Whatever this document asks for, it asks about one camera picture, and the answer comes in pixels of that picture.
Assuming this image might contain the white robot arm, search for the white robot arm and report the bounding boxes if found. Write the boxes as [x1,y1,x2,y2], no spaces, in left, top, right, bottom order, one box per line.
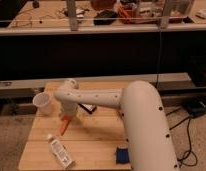
[54,79,180,171]

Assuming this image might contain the black rectangular box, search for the black rectangular box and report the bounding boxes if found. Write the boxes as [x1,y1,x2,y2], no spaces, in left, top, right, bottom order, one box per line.
[80,104,97,114]

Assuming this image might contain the clear plastic bottle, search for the clear plastic bottle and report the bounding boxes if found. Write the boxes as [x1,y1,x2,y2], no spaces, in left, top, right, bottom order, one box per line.
[47,134,74,170]

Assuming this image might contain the blue small object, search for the blue small object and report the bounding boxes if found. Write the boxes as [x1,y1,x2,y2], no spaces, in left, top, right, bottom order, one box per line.
[116,147,129,164]

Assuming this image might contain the background wooden workbench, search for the background wooden workbench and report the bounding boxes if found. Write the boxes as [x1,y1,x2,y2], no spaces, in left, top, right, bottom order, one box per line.
[0,0,206,35]

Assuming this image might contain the black object on workbench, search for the black object on workbench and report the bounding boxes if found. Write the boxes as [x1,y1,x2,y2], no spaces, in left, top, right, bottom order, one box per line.
[93,10,117,25]

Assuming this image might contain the black power adapter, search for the black power adapter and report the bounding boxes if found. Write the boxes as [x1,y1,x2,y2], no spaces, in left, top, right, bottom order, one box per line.
[183,100,206,118]

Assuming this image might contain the left metal post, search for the left metal post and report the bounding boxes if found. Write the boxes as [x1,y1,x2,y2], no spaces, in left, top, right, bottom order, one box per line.
[66,0,78,31]

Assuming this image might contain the metal post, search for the metal post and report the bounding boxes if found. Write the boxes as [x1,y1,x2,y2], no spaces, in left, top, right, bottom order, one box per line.
[159,0,172,29]
[66,0,78,31]

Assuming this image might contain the black floor cable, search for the black floor cable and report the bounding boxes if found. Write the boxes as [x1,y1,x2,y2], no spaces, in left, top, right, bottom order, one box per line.
[165,106,199,168]

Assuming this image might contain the right metal post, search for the right metal post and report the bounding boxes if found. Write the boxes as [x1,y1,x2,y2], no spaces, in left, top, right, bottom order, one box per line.
[159,0,172,29]

